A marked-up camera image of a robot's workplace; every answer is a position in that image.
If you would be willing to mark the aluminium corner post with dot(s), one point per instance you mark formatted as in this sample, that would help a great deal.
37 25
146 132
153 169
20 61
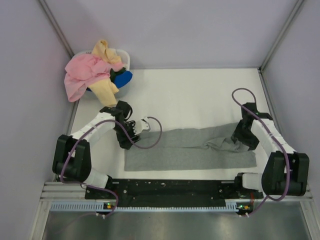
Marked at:
56 27
297 8

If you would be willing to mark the aluminium front frame rail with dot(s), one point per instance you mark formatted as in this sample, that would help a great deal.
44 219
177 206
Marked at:
215 189

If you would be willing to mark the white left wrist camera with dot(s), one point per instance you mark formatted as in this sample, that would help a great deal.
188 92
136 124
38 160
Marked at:
141 125

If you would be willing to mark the pink t shirt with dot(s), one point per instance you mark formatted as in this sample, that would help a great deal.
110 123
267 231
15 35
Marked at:
80 73

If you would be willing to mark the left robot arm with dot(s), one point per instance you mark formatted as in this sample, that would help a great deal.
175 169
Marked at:
72 157

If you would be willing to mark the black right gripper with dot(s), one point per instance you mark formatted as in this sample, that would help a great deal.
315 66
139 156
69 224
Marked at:
251 142

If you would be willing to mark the blue t shirt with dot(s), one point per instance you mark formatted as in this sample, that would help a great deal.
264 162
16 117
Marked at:
123 79

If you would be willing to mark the right aluminium corner post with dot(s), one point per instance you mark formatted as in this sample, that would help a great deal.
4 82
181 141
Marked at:
297 8

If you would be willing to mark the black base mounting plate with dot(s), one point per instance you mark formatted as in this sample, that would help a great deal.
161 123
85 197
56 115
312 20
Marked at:
170 201

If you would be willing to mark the left aluminium corner post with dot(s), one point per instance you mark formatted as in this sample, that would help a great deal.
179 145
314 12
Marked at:
56 27

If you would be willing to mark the cream yellow t shirt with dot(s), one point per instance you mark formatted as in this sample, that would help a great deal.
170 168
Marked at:
104 89

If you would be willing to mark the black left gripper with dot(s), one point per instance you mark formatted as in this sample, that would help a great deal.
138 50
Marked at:
124 142

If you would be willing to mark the grey t shirt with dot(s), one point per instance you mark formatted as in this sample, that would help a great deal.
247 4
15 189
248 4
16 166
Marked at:
189 149

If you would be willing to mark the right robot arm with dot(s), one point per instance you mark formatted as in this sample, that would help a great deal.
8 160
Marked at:
286 170

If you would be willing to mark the dark green t shirt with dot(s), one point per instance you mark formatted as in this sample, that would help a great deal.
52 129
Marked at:
114 74

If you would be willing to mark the white laundry basket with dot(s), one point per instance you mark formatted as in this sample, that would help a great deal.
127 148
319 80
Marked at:
101 71

